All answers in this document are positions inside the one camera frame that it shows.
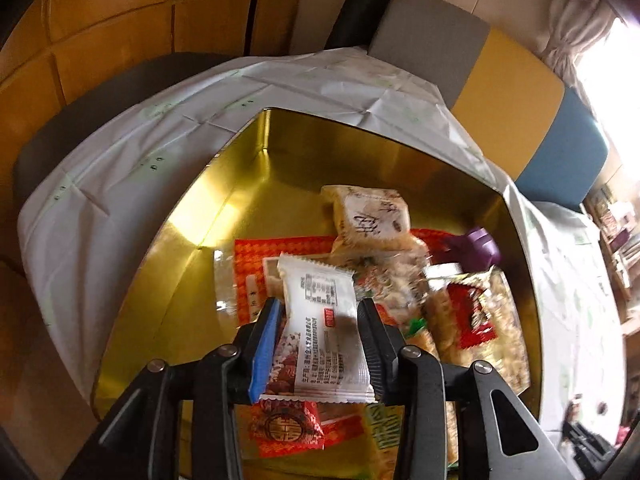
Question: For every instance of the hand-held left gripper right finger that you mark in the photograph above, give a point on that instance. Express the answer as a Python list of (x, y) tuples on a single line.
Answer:
[(372, 340)]

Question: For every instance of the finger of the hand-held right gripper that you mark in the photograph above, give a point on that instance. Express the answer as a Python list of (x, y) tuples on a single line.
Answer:
[(582, 440)]

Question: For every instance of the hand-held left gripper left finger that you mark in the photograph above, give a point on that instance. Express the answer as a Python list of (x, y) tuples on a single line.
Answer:
[(265, 350)]

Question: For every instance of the pink white snack packet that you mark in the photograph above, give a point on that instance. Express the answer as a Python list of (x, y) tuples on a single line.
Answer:
[(320, 320)]

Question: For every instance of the red gold emblem packet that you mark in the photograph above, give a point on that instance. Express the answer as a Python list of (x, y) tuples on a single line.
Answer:
[(285, 427)]

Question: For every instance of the orange snack bag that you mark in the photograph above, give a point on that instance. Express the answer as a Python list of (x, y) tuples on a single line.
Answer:
[(260, 255)]

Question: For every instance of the red candy packet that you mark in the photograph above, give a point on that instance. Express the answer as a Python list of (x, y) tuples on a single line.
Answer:
[(470, 315)]

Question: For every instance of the beige snack packet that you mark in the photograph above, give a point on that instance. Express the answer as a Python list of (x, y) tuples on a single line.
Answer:
[(370, 220)]

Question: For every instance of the clear golden snack bag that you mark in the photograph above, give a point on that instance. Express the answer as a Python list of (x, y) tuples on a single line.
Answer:
[(505, 330)]

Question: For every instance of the purple snack packet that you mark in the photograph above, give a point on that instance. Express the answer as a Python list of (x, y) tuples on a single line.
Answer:
[(475, 250)]

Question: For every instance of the gold tin box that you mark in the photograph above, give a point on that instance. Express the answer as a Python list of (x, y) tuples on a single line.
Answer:
[(310, 170)]

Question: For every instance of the wooden side desk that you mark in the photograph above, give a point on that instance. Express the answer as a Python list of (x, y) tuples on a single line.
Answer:
[(625, 300)]

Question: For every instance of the purple box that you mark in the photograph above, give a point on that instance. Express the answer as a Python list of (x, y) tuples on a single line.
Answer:
[(627, 240)]

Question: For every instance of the pale green-print tablecloth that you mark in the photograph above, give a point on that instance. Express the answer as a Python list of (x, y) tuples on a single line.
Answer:
[(150, 150)]

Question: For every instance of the black rolled mat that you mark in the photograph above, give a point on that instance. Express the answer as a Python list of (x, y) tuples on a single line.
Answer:
[(365, 0)]

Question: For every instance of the window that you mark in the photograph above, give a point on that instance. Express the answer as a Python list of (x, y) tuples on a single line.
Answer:
[(615, 100)]

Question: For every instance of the wooden wardrobe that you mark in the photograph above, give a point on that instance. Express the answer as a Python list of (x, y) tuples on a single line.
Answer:
[(125, 20)]

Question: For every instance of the tied floral curtain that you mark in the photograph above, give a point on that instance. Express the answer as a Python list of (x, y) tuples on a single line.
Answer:
[(575, 25)]

